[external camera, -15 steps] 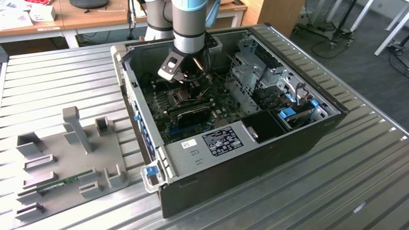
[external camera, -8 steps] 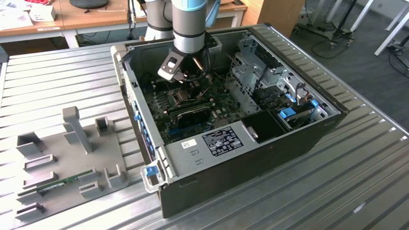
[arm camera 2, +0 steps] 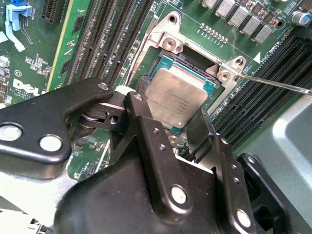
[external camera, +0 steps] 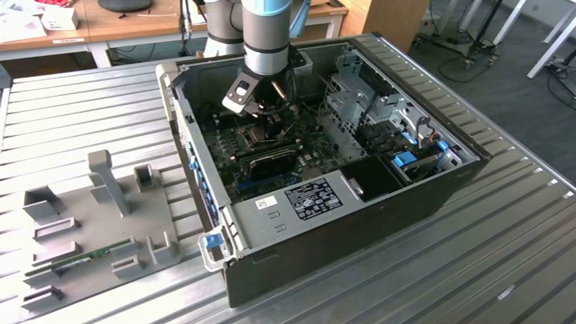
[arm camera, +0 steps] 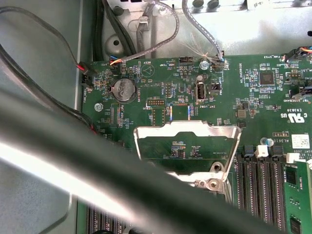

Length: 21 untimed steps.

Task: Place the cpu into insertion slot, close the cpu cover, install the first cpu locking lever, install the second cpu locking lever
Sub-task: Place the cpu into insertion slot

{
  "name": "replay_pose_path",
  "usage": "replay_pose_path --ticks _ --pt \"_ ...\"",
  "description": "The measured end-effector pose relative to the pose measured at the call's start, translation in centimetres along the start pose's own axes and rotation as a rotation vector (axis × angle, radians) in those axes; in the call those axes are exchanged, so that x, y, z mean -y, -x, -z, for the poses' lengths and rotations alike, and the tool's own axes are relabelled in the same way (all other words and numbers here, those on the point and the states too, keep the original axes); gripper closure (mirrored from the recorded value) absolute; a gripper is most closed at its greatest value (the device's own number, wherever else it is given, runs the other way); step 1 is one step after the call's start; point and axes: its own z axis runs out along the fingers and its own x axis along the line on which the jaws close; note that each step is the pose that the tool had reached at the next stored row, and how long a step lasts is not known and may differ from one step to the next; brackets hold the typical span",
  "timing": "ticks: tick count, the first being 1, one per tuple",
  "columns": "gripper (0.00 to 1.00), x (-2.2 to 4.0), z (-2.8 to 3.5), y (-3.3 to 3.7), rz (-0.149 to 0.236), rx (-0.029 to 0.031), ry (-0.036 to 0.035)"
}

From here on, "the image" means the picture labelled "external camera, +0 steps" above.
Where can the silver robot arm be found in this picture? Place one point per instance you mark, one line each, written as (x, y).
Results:
(266, 40)

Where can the CPU socket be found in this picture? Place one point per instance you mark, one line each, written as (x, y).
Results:
(243, 136)

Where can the silver drive cage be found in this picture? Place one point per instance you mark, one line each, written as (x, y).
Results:
(347, 101)

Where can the green motherboard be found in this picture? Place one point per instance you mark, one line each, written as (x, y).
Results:
(315, 145)

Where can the black graphics card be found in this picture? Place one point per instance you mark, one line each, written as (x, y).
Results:
(270, 167)

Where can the blue expansion latch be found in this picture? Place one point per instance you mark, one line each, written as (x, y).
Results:
(192, 166)

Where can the white square sticker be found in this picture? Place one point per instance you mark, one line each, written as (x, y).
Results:
(267, 203)

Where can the black power supply label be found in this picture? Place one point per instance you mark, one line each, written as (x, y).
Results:
(312, 199)

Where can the blue drive latch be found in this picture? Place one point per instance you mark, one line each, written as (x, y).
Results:
(407, 138)

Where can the wooden desk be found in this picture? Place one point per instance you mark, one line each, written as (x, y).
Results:
(135, 27)

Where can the wooden cabinet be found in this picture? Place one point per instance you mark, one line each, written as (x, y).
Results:
(396, 20)

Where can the hard disk in blue carrier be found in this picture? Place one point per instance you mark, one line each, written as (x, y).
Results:
(404, 159)

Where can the grey power supply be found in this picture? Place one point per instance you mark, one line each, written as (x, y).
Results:
(260, 222)

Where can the black round object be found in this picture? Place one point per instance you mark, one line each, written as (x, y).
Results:
(123, 5)

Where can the blue case latch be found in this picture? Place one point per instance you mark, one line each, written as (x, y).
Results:
(212, 242)

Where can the dark grey PC case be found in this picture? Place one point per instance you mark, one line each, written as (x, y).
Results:
(315, 256)

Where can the white cardboard box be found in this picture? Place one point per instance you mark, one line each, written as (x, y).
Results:
(60, 18)

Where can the black wheeled stand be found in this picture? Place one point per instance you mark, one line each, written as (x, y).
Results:
(484, 25)

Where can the red item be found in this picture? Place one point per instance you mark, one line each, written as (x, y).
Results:
(54, 2)

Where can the white table leg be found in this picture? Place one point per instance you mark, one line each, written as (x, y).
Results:
(508, 23)

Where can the grey parts rack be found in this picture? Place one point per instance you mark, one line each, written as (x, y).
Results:
(90, 233)

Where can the white paper stack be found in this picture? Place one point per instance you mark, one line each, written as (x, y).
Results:
(18, 27)

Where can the green RAM stick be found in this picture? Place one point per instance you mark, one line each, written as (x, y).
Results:
(80, 259)

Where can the white tape piece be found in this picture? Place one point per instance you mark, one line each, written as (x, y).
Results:
(506, 292)

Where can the white table frame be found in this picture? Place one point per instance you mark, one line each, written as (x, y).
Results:
(551, 56)

